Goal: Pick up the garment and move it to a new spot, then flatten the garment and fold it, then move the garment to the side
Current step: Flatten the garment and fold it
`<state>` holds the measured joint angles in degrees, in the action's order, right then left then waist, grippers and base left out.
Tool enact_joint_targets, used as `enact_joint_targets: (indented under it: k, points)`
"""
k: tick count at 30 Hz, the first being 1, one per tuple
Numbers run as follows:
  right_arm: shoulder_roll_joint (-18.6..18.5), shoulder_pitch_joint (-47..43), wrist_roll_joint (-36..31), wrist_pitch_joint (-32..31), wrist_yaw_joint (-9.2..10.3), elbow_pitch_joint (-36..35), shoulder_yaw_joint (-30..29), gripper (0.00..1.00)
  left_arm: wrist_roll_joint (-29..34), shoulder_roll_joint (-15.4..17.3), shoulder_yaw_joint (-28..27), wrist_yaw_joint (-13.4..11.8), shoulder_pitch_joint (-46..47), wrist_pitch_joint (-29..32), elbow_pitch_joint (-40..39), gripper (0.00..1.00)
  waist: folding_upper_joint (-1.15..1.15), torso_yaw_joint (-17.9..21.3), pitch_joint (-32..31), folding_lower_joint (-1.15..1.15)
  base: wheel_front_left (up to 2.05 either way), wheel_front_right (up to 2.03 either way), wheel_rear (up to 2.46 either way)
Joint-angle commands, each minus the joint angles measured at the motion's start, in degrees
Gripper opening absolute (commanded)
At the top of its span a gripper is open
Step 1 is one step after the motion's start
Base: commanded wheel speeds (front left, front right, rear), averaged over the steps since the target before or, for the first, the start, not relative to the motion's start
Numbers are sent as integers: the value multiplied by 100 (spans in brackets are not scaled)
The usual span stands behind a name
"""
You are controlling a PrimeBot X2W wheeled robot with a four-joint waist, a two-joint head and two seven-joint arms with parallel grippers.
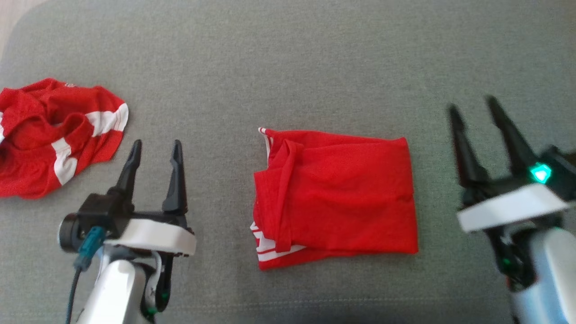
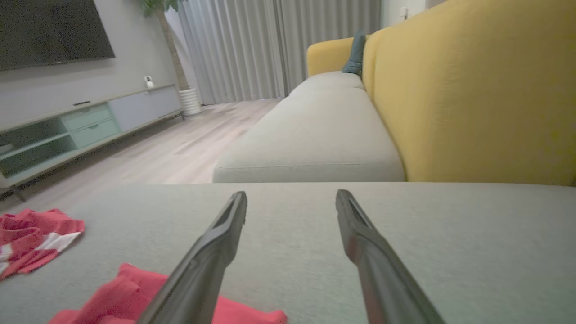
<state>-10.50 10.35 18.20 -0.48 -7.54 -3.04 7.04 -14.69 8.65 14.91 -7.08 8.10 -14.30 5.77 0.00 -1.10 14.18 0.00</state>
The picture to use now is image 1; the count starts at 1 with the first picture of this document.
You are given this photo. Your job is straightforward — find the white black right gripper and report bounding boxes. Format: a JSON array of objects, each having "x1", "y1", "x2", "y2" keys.
[{"x1": 447, "y1": 95, "x2": 571, "y2": 292}]

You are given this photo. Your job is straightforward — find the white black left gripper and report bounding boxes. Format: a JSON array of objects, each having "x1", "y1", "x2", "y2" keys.
[{"x1": 103, "y1": 139, "x2": 198, "y2": 316}]

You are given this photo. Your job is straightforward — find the red shorts white stripes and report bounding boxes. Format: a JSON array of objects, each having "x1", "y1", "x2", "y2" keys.
[{"x1": 0, "y1": 78, "x2": 130, "y2": 199}]

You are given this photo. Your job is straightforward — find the red basketball jersey number 23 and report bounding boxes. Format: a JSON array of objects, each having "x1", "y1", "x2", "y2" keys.
[{"x1": 250, "y1": 127, "x2": 419, "y2": 270}]

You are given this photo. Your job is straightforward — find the grey sofa seat cushion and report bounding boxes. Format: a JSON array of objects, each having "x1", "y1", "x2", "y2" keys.
[{"x1": 0, "y1": 0, "x2": 576, "y2": 324}]

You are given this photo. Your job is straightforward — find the left camera cable teal plug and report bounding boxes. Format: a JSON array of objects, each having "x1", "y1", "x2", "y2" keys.
[{"x1": 65, "y1": 226, "x2": 107, "y2": 324}]

